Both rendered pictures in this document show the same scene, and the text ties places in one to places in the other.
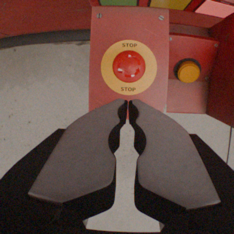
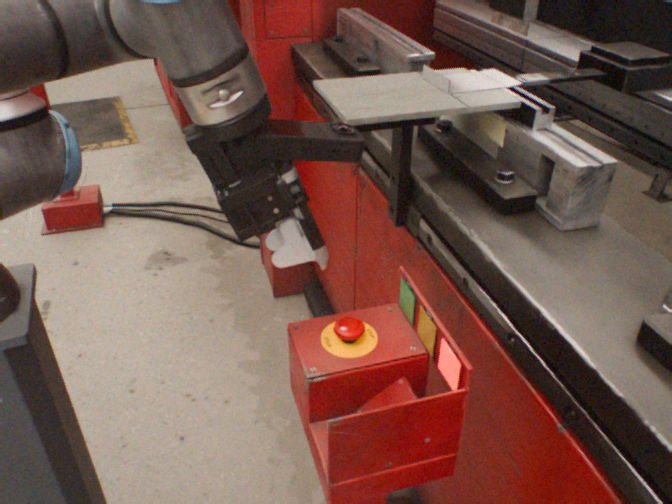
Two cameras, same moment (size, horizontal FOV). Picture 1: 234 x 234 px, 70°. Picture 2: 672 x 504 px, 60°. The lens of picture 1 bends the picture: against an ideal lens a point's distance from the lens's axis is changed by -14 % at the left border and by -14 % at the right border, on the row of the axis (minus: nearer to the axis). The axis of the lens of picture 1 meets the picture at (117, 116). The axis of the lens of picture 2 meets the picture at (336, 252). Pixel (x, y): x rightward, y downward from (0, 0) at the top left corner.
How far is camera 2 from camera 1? 0.61 m
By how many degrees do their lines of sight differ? 58
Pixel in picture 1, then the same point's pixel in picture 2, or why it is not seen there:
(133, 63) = (353, 325)
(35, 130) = (163, 453)
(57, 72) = (306, 470)
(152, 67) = (357, 353)
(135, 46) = (371, 337)
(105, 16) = (390, 313)
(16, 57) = not seen: hidden behind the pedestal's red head
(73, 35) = not seen: hidden behind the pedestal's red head
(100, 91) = (317, 325)
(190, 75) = not seen: hidden behind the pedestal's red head
